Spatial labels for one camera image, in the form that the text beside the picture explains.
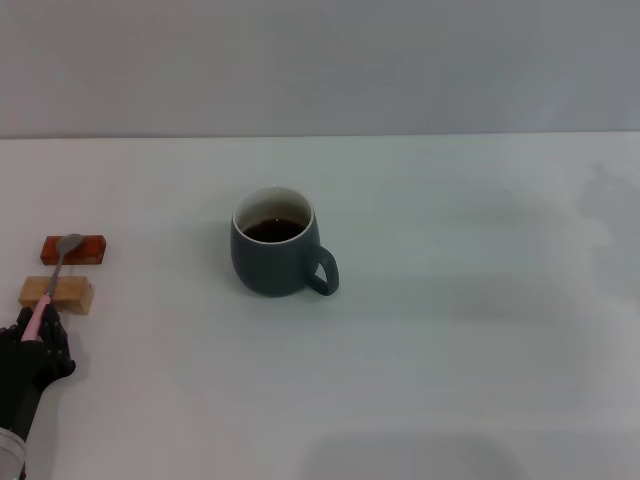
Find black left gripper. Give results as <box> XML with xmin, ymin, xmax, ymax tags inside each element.
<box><xmin>0</xmin><ymin>301</ymin><xmax>77</xmax><ymax>442</ymax></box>

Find dark coffee liquid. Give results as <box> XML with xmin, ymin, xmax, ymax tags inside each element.
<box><xmin>242</xmin><ymin>217</ymin><xmax>306</xmax><ymax>244</ymax></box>

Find red-brown wooden block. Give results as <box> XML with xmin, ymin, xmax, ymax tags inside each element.
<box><xmin>39</xmin><ymin>234</ymin><xmax>109</xmax><ymax>268</ymax></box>

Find pink-handled metal spoon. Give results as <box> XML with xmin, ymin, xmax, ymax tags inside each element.
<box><xmin>21</xmin><ymin>233</ymin><xmax>84</xmax><ymax>342</ymax></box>

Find light wooden block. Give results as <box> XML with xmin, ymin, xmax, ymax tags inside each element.
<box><xmin>18</xmin><ymin>275</ymin><xmax>95</xmax><ymax>317</ymax></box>

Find dark grey ceramic mug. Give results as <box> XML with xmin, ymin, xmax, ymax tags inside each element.
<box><xmin>230</xmin><ymin>186</ymin><xmax>341</xmax><ymax>299</ymax></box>

